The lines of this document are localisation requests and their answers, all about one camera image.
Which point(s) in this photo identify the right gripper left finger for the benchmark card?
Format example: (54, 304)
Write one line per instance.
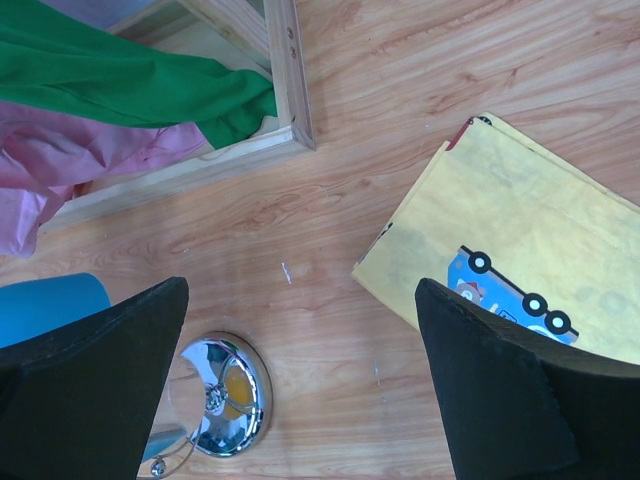
(79, 402)

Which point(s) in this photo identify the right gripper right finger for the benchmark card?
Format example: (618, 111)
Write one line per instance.
(518, 405)

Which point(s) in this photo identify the blue wine glass right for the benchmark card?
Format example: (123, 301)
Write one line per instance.
(33, 308)

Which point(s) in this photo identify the chrome wine glass rack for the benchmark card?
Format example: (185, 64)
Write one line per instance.
(217, 400)

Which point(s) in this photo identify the wooden clothes rack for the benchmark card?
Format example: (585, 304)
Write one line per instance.
(263, 36)

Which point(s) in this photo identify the pink t-shirt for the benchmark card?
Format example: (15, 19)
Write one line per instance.
(45, 154)

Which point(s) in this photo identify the green tank top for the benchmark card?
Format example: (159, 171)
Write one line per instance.
(54, 62)

